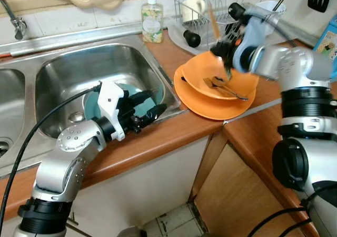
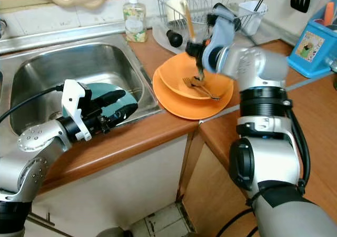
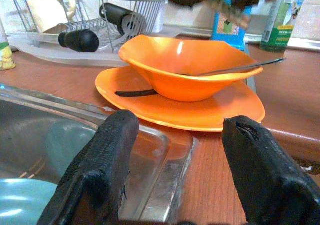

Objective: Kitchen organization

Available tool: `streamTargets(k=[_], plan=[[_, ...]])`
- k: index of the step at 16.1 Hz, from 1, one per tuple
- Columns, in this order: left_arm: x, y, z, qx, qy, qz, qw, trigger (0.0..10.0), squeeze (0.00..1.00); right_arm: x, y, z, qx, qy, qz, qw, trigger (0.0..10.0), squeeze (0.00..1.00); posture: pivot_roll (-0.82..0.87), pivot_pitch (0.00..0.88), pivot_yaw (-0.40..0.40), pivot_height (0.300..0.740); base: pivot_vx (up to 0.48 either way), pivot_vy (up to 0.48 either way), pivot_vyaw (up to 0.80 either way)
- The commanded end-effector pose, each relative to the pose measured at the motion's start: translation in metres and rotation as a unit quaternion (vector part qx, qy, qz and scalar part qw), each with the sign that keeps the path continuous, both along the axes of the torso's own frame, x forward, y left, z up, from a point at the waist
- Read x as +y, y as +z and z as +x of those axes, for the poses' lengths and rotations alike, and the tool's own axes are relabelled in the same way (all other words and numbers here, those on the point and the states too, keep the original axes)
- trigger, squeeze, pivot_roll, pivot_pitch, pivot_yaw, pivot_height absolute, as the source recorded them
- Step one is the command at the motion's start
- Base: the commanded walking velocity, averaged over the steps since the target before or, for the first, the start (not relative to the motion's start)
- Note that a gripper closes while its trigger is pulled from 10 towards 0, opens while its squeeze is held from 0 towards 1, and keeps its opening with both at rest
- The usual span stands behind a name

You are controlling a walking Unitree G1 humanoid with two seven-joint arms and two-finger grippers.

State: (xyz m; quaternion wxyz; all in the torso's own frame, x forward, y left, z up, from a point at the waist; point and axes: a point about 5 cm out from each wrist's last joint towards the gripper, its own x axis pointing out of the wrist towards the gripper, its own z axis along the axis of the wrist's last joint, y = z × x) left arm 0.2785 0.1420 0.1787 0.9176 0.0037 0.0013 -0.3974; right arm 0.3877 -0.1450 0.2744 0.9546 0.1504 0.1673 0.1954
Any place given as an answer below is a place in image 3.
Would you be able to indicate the stainless steel sink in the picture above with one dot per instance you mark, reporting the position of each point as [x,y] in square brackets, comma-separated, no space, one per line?
[162,165]

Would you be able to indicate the cream mug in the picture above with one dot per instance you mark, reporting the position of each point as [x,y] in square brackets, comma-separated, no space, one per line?
[47,12]

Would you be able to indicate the yellow and green bottle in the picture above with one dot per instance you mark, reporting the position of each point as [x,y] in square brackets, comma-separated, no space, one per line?
[6,57]

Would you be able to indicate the light teal bowl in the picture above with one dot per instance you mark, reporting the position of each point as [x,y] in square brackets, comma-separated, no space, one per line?
[22,200]

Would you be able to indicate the metal spoon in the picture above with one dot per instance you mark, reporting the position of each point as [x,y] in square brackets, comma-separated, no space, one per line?
[235,69]

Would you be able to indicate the black cylinder with white end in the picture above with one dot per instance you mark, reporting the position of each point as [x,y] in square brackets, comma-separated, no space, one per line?
[115,15]

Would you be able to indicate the orange plastic plate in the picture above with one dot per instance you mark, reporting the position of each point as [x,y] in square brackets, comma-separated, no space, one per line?
[190,115]

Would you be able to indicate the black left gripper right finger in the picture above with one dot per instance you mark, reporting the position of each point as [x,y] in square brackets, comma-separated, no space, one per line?
[265,175]

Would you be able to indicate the black strip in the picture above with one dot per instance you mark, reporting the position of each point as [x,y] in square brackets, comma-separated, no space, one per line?
[135,93]

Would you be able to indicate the green dish soap bottle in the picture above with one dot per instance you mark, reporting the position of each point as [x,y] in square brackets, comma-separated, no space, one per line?
[277,30]

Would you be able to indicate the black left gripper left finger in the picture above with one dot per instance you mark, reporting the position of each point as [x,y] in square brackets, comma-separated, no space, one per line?
[105,160]

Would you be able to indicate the white cutlery holder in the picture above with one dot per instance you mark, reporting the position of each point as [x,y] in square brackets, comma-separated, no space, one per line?
[161,17]

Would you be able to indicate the white plastic drain tray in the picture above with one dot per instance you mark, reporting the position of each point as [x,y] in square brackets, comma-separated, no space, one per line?
[50,55]

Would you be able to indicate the blue utensil box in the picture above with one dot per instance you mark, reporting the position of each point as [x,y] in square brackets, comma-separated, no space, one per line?
[230,37]

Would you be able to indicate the orange plastic bowl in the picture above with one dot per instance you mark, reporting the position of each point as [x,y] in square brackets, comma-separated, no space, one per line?
[180,85]

